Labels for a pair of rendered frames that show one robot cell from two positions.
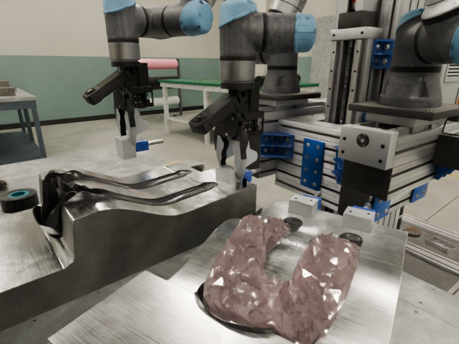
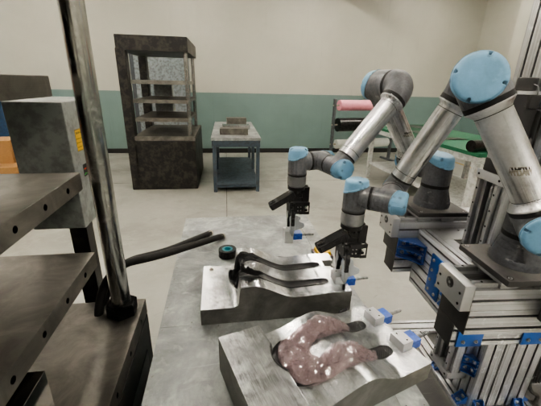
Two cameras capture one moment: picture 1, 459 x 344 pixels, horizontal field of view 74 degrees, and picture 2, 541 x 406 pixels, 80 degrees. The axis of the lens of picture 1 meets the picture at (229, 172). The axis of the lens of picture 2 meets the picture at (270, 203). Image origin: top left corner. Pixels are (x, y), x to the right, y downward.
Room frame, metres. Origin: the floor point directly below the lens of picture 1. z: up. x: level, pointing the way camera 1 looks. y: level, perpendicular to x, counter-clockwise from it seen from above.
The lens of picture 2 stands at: (-0.29, -0.29, 1.54)
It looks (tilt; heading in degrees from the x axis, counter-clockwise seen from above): 21 degrees down; 31
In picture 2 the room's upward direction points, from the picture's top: 1 degrees clockwise
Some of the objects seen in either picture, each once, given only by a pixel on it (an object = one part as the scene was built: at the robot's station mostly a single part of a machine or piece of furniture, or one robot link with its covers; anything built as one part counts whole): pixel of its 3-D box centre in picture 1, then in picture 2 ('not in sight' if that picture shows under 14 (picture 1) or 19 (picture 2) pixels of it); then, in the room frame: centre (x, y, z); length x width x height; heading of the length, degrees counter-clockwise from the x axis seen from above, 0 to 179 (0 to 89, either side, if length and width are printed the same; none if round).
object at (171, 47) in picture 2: not in sight; (168, 113); (3.42, 3.89, 1.03); 1.54 x 0.94 x 2.06; 39
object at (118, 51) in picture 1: (124, 52); (296, 180); (0.83, 0.27, 1.17); 0.08 x 0.08 x 0.05
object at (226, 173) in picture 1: (242, 174); (350, 279); (0.70, -0.03, 0.89); 0.13 x 0.05 x 0.05; 130
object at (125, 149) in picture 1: (141, 144); (299, 234); (0.84, 0.25, 0.93); 0.13 x 0.05 x 0.05; 130
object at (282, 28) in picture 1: (284, 33); (388, 199); (0.71, -0.12, 1.20); 0.11 x 0.11 x 0.08; 5
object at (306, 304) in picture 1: (285, 254); (325, 343); (0.35, -0.08, 0.90); 0.26 x 0.18 x 0.08; 147
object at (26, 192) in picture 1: (20, 200); (227, 251); (0.70, 0.53, 0.82); 0.08 x 0.08 x 0.04
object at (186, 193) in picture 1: (132, 183); (277, 268); (0.57, 0.20, 0.92); 0.35 x 0.16 x 0.09; 130
